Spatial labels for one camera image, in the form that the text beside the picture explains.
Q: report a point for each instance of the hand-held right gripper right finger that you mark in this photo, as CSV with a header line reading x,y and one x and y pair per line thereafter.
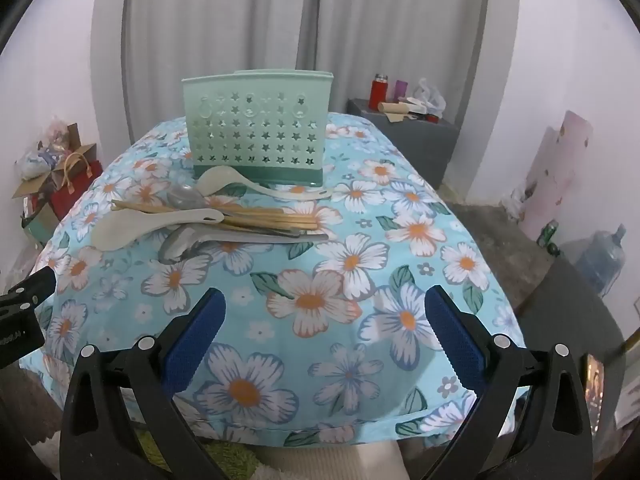
x,y
452,340

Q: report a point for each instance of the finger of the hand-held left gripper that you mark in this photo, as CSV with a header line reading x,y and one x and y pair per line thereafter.
x,y
30,287

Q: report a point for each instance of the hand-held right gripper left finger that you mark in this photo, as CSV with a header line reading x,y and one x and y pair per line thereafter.
x,y
195,340

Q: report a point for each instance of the large metal spoon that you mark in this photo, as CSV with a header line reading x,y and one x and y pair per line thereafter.
x,y
185,245

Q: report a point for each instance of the cream plastic rice spoon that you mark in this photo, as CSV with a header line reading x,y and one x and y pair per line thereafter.
x,y
220,179
125,230

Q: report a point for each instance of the pile of bamboo chopsticks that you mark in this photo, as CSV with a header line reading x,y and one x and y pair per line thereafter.
x,y
260,217

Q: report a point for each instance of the small metal spoon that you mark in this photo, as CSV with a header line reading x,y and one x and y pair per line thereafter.
x,y
184,196

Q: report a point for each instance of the green perforated utensil holder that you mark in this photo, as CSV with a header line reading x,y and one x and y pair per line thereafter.
x,y
257,125

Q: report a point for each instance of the green box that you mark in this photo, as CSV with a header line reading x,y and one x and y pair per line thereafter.
x,y
39,225

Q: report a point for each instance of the brown cardboard box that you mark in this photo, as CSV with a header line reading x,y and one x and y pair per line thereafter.
x,y
35,182

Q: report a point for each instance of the red gift bag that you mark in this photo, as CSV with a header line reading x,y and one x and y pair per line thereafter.
x,y
75,185

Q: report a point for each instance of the green fuzzy rug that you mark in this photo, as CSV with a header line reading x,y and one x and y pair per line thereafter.
x,y
220,460

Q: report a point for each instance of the light blue floral tablecloth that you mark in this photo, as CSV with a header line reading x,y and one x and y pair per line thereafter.
x,y
320,300

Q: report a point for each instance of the green glass bottle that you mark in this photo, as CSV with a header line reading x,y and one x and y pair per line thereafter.
x,y
548,237

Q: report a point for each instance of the blue water jug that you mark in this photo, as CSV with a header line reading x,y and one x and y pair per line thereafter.
x,y
602,260

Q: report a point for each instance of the grey cabinet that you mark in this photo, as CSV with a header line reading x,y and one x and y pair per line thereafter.
x,y
415,145

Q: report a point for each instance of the brown paper roll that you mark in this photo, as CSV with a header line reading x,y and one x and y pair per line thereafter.
x,y
395,109

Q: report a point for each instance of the white plastic bag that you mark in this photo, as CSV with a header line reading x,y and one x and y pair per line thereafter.
x,y
429,95

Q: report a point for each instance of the purple cup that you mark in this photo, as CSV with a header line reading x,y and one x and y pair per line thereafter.
x,y
401,91

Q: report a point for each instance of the grey curtain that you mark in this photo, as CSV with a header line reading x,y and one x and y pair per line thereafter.
x,y
280,25

